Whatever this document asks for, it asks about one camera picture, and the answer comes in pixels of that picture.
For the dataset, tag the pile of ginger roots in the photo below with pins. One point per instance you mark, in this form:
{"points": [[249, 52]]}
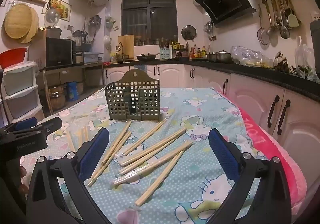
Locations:
{"points": [[282, 63]]}

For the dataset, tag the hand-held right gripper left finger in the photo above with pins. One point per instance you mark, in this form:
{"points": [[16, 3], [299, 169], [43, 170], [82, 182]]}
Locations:
{"points": [[96, 149]]}

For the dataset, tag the wooden carrying pole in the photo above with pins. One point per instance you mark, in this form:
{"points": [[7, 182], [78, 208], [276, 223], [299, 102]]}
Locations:
{"points": [[47, 89]]}

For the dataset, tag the red dish cloth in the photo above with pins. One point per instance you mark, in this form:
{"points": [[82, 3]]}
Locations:
{"points": [[107, 64]]}

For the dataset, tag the wooden cutting board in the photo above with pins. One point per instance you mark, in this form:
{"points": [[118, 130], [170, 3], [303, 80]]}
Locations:
{"points": [[126, 44]]}

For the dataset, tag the yellow dish soap bottle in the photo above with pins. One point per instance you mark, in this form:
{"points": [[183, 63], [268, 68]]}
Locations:
{"points": [[113, 58]]}

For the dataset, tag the light blue cartoon printed cloth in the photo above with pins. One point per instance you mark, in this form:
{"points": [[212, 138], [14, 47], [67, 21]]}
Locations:
{"points": [[200, 104]]}

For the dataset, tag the black wok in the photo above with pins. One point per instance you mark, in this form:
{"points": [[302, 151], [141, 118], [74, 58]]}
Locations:
{"points": [[146, 58]]}

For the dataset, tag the dark kitchen window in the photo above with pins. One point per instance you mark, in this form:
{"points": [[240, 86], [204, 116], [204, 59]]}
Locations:
{"points": [[150, 14]]}

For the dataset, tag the pink fleece blanket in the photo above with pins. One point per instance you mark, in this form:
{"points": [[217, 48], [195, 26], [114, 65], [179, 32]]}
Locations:
{"points": [[275, 154]]}

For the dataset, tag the clear plastic food bag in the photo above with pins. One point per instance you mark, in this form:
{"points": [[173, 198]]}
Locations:
{"points": [[247, 56]]}

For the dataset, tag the round wooden boards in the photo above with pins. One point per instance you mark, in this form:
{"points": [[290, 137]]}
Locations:
{"points": [[18, 21]]}

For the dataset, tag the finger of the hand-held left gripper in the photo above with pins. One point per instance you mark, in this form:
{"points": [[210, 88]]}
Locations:
{"points": [[25, 123], [52, 125]]}

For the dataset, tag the olive green chopstick holder basket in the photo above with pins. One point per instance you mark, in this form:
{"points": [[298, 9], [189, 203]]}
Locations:
{"points": [[147, 104]]}

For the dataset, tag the light blue storage box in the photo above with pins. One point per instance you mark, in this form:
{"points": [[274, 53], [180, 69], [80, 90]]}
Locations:
{"points": [[93, 57]]}

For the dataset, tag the black blender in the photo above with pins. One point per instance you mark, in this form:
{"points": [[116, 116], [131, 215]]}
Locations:
{"points": [[79, 38]]}

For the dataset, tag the hanging green sponge holder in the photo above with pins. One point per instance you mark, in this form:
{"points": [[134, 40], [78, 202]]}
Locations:
{"points": [[110, 23]]}

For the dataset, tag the white lower kitchen cabinets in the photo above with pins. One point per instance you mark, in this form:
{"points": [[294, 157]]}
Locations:
{"points": [[250, 94]]}

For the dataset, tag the hanging glass pot lid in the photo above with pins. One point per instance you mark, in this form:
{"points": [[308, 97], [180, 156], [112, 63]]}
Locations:
{"points": [[52, 16]]}

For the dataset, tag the white plastic drawer unit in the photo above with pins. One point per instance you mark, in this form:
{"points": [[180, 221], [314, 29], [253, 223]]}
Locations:
{"points": [[20, 84]]}

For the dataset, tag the pile of wooden chopsticks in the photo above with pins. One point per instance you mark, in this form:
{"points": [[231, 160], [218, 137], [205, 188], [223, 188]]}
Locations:
{"points": [[160, 178]]}

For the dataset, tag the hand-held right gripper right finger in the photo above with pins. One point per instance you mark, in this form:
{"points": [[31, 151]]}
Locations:
{"points": [[222, 151]]}

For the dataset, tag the wooden storage shelf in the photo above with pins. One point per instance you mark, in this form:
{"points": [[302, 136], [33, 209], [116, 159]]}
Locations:
{"points": [[82, 65]]}

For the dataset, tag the dark grey appliance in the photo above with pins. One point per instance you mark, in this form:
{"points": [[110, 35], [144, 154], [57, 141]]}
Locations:
{"points": [[315, 46]]}

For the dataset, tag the black kitchen countertop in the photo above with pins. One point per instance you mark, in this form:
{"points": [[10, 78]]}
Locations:
{"points": [[250, 70]]}

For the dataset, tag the group of condiment bottles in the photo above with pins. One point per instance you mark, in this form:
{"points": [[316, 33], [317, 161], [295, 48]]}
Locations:
{"points": [[197, 53]]}

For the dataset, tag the row of hanging kitchen utensils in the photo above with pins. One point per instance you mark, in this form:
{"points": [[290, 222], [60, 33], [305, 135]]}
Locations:
{"points": [[283, 29]]}

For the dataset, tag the hanging steel pot lid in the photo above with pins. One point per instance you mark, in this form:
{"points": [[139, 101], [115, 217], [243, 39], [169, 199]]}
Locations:
{"points": [[188, 32]]}

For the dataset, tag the steel pot with lid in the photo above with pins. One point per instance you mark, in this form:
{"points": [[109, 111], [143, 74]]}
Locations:
{"points": [[223, 57]]}

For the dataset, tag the hanging stainless steel bowls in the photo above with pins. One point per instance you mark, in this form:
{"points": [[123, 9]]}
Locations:
{"points": [[95, 21]]}

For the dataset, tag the row of glass jars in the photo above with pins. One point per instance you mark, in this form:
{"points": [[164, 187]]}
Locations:
{"points": [[155, 41]]}

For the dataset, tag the red plastic basin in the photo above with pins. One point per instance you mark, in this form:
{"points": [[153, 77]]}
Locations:
{"points": [[12, 58]]}

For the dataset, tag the small hanging utensils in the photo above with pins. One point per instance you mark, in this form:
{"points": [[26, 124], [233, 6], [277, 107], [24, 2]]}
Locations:
{"points": [[208, 26]]}

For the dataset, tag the metal kitchen faucet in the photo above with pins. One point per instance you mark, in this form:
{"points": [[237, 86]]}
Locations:
{"points": [[120, 49]]}

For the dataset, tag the black microwave oven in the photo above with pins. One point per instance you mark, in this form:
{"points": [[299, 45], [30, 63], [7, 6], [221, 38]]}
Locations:
{"points": [[58, 51]]}

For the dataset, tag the grey plastic container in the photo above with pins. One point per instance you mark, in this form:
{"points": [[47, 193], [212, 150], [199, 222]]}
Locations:
{"points": [[53, 32]]}

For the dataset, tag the plastic bag with greens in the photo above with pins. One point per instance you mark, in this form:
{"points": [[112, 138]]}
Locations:
{"points": [[303, 61]]}

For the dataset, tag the light blue knife block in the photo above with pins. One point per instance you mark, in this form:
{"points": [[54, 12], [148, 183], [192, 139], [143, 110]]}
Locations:
{"points": [[165, 53]]}

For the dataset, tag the person's left hand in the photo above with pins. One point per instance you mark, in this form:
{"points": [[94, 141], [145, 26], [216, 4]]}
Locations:
{"points": [[23, 171]]}

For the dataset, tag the fruit wall picture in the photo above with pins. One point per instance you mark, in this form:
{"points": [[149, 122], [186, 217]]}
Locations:
{"points": [[60, 5]]}

